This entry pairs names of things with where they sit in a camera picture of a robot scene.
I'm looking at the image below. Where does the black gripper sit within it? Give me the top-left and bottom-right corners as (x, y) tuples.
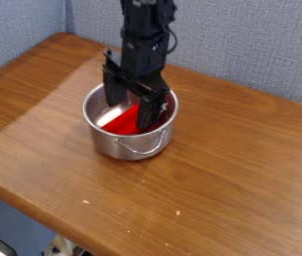
(102, 36), (169, 130)

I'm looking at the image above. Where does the metal pot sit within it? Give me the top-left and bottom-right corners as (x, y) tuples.
(82, 84), (178, 161)

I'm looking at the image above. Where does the red rectangular block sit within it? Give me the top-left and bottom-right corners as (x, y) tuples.
(100, 98), (177, 136)

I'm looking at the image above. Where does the white black object below table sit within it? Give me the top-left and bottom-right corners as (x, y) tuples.
(41, 235), (93, 256)

